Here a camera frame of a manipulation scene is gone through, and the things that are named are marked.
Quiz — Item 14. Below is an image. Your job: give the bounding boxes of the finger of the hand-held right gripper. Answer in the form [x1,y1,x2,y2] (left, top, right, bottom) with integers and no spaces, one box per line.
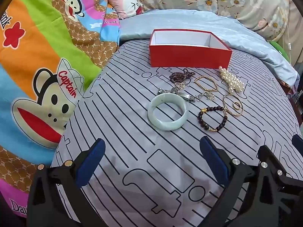
[258,145,303,227]
[292,134,303,158]

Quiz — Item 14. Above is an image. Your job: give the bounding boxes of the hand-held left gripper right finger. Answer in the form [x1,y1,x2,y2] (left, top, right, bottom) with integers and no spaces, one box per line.
[196,136,261,227]

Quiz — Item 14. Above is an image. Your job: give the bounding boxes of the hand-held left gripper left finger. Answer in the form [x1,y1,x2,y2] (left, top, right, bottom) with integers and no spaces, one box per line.
[27,138,106,227]

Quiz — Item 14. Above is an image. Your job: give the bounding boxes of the dark bead bracelet gold accents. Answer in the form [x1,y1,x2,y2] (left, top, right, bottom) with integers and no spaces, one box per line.
[198,106,229,133]

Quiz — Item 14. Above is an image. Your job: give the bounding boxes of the pale green jade bangle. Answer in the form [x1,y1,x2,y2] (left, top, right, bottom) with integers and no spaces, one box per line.
[147,94,188,131]

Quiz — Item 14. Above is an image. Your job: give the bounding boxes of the thin gold bangle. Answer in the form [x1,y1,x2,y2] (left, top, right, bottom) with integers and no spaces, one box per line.
[223,94,244,117]

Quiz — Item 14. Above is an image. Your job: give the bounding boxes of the thin silver chain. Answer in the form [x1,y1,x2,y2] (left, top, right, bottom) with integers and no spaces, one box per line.
[196,91,216,102]

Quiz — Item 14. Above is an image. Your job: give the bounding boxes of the silver metal wristwatch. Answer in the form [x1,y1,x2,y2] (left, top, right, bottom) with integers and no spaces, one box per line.
[157,87,197,103]

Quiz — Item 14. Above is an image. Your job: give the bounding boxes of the white pearl bracelet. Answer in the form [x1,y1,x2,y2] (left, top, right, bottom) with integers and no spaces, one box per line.
[218,66,245,94]

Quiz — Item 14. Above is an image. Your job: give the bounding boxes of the garnet bead necklace gold pendant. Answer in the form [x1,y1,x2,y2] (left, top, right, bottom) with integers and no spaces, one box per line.
[169,68,196,91]

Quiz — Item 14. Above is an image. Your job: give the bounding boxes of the red cardboard box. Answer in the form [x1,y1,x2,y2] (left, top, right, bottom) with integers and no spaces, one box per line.
[149,29,233,70]

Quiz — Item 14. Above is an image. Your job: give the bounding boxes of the grey striped bed sheet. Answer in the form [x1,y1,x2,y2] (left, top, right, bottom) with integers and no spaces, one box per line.
[51,39,303,227]

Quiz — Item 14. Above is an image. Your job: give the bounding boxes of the green plastic object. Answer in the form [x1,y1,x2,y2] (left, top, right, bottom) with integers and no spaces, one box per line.
[270,41,290,63]

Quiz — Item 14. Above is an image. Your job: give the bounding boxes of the colourful cartoon monkey blanket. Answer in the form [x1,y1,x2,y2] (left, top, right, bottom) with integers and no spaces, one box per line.
[0,0,122,218]

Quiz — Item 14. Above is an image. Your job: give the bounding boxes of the light blue quilt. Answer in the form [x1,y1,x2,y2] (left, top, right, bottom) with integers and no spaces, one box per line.
[118,9,298,86]

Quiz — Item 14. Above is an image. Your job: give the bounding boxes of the pink cartoon cat pillow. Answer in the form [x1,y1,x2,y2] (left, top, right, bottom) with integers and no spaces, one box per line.
[104,0,145,20]

